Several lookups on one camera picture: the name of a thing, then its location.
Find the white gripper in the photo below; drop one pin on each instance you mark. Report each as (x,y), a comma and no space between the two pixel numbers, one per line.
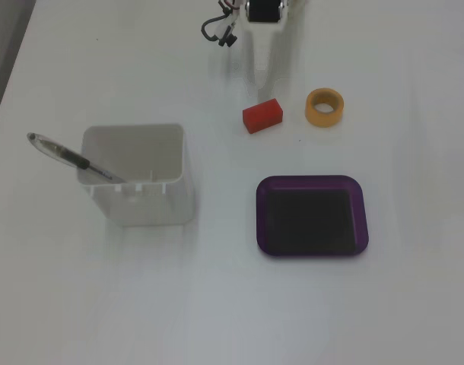
(263,11)

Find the red cube block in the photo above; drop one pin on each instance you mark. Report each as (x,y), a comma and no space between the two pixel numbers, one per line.
(262,116)

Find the yellow tape roll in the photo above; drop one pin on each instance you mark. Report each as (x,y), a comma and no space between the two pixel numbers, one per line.
(312,114)

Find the purple metal tray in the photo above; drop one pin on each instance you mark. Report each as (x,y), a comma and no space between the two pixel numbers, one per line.
(308,220)

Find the white plastic pen holder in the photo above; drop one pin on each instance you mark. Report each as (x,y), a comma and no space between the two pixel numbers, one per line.
(152,209)

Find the black ballpoint pen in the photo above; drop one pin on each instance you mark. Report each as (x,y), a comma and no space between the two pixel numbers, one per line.
(64,154)

